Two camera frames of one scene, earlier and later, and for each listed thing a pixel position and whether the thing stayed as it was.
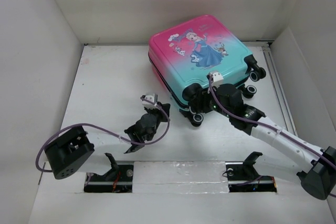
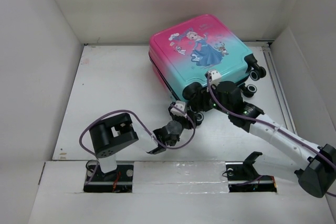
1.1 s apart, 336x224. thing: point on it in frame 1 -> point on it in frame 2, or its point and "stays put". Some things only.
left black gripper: x=165 y=107 -> x=188 y=124
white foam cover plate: x=179 y=177 stays put
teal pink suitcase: x=181 y=58 stays put
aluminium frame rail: x=286 y=113 stays put
